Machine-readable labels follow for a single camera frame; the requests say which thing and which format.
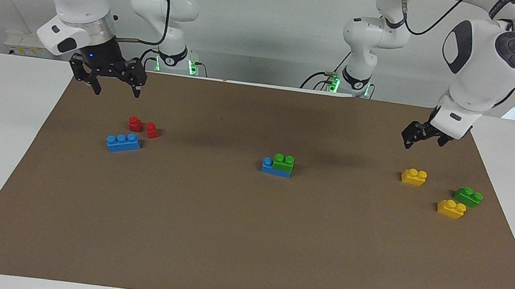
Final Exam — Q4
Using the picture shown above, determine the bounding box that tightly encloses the green toy brick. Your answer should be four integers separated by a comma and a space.
272, 153, 296, 173
452, 185, 485, 210

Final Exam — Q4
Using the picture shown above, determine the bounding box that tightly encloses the blue toy brick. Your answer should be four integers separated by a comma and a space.
105, 130, 143, 156
260, 157, 294, 179

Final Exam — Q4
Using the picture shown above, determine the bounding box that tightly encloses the red toy brick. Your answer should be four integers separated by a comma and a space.
127, 115, 144, 133
144, 122, 161, 140

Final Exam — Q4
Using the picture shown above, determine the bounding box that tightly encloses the yellow toy brick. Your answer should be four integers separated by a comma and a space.
436, 198, 468, 221
400, 167, 429, 188

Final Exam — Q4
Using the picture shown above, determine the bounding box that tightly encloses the brown table mat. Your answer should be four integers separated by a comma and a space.
0, 50, 515, 289

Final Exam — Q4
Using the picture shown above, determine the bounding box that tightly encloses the black right base cable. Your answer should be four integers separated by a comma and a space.
136, 46, 161, 72

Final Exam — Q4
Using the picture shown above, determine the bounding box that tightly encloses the black base cable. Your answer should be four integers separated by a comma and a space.
136, 46, 161, 72
300, 68, 344, 95

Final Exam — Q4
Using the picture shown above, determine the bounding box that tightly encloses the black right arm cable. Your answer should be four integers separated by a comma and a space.
113, 0, 174, 49

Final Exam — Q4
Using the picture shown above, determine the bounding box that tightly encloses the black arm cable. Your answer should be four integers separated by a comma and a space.
371, 0, 515, 49
113, 0, 174, 49

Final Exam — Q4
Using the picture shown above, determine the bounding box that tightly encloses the white wall socket box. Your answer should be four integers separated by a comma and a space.
2, 28, 61, 60

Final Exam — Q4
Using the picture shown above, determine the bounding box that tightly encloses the black left base cable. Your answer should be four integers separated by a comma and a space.
300, 68, 344, 95

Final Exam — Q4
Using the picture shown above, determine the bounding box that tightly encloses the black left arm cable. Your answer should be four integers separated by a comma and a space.
371, 0, 515, 49

